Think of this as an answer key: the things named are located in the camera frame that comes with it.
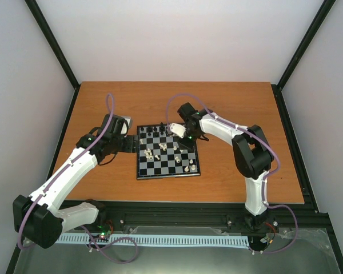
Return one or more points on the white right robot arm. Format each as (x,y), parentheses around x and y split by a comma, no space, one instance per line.
(252,154)

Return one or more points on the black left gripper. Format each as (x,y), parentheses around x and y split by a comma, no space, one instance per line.
(132,144)

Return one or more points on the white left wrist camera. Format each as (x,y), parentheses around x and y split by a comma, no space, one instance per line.
(127,122)

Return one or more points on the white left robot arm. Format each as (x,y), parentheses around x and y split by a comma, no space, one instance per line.
(63,182)

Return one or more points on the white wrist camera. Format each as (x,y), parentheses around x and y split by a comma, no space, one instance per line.
(127,122)
(177,129)

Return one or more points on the black and grey chessboard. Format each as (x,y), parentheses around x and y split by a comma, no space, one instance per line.
(156,157)

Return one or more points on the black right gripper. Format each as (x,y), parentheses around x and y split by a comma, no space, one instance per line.
(188,145)

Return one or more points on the light blue cable duct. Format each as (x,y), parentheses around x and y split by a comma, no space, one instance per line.
(159,240)

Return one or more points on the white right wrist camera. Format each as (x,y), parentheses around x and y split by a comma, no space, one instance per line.
(177,129)

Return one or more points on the black aluminium frame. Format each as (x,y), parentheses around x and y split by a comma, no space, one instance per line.
(231,215)

